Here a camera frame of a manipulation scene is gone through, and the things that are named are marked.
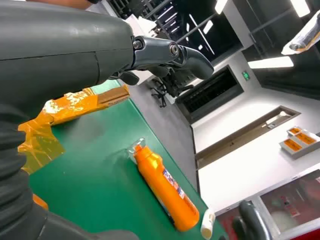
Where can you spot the brown cardboard strip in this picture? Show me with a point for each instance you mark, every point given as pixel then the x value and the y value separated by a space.
pixel 113 96

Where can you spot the ceiling light panel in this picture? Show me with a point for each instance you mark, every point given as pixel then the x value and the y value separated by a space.
pixel 300 7
pixel 207 27
pixel 271 62
pixel 220 6

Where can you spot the dark framed window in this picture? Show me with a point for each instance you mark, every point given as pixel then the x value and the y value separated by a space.
pixel 210 96

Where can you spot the green table mat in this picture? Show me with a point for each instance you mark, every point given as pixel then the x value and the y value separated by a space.
pixel 100 165

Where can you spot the red white framed cabinet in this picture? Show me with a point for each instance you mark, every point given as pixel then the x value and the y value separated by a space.
pixel 287 205

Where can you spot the grey panel orange labels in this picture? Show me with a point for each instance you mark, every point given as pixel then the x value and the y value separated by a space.
pixel 297 144

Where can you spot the small white bottle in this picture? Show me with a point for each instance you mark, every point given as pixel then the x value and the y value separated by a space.
pixel 207 225

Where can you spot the brown door frame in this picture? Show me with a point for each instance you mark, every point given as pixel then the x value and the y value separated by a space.
pixel 240 139

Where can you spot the white plastic wrapped object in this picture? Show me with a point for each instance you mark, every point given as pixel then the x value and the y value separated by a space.
pixel 305 36

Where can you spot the black office chair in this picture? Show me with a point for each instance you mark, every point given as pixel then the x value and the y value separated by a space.
pixel 178 82

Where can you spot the orange bottle clear cap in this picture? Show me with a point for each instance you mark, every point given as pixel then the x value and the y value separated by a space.
pixel 162 188

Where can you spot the person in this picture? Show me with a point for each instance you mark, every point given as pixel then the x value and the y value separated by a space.
pixel 62 3

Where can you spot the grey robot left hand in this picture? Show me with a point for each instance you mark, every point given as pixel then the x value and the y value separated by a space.
pixel 62 43

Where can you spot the yellow plastic film sheet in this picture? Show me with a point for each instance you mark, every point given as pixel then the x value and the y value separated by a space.
pixel 62 106

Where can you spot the green exit sign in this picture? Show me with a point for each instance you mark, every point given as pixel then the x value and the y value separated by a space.
pixel 245 76

